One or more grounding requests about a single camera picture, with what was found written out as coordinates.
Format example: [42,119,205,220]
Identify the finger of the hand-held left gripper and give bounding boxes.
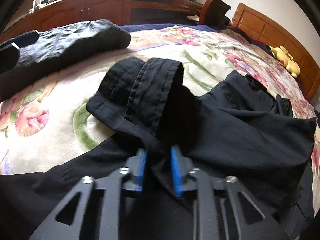
[0,42,20,73]
[0,29,40,48]

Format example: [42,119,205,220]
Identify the black pants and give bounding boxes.
[0,56,318,240]

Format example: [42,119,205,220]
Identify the floral blanket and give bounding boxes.
[0,23,320,215]

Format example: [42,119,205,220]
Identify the wooden chair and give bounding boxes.
[199,0,232,27]

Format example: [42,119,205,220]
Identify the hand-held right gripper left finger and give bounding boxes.
[29,148,148,240]

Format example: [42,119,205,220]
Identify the wooden headboard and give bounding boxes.
[230,2,320,102]

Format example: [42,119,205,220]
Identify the wooden desk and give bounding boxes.
[0,0,204,43]

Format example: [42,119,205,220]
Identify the dark grey jacket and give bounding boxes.
[0,19,132,103]

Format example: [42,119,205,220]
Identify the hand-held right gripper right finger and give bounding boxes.
[170,146,290,240]

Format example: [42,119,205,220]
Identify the yellow plush toy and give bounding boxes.
[269,45,300,78]

